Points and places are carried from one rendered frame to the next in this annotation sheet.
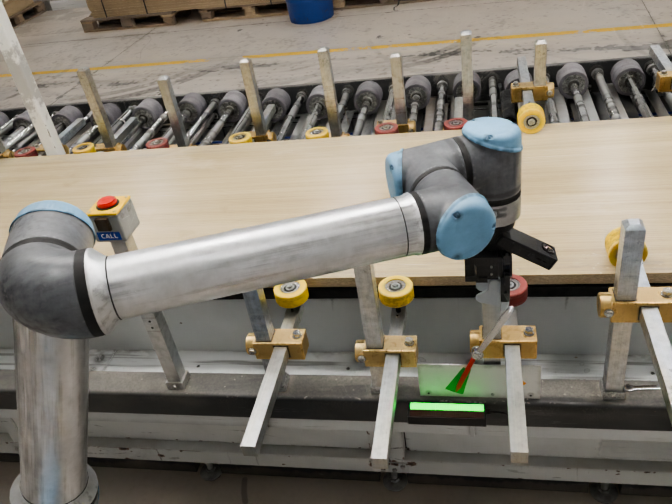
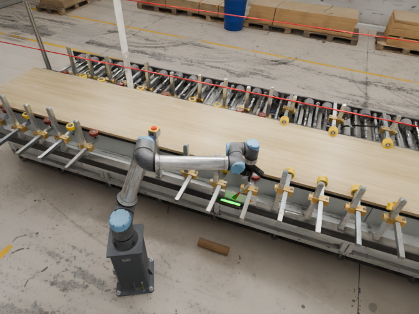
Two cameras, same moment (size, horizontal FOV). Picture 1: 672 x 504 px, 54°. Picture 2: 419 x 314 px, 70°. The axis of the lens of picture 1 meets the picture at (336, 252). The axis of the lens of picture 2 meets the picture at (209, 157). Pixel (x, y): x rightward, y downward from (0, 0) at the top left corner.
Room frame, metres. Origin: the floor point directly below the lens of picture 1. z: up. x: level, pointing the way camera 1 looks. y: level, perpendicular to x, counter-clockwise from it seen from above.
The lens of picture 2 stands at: (-0.57, -0.06, 2.59)
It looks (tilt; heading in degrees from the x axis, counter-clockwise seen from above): 42 degrees down; 2
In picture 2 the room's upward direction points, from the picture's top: 3 degrees clockwise
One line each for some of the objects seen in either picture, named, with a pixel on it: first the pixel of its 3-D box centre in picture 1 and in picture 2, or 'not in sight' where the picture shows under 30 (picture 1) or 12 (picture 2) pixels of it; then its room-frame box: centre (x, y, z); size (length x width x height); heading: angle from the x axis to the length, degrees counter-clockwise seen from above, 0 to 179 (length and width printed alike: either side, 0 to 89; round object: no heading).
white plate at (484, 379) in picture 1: (478, 381); (240, 197); (0.99, -0.26, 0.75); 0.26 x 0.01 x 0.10; 75
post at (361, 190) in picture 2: not in sight; (350, 209); (0.81, -1.01, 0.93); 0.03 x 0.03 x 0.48; 75
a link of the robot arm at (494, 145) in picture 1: (490, 159); (251, 149); (0.93, -0.27, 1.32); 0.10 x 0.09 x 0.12; 98
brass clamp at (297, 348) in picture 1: (277, 343); (189, 174); (1.13, 0.17, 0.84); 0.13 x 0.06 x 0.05; 75
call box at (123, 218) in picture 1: (114, 220); (154, 132); (1.21, 0.44, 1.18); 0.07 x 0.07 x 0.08; 75
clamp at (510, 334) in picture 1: (502, 340); (249, 189); (1.00, -0.31, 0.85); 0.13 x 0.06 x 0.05; 75
